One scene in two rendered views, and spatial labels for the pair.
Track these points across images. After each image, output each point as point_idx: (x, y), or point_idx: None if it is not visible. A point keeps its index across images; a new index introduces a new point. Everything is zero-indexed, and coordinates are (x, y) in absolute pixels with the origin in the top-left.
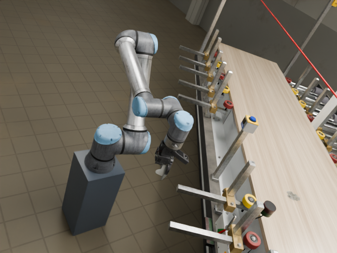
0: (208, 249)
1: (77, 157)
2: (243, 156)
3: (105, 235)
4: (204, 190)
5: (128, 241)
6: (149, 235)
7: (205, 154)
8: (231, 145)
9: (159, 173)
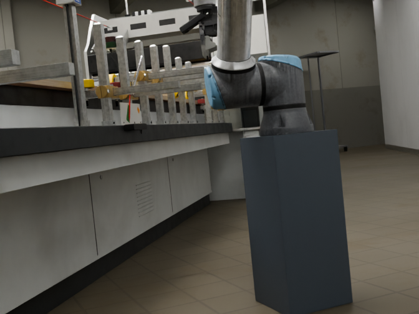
0: (126, 161)
1: (327, 129)
2: (27, 83)
3: (254, 294)
4: (99, 145)
5: (209, 295)
6: (164, 304)
7: (63, 128)
8: (77, 45)
9: (213, 49)
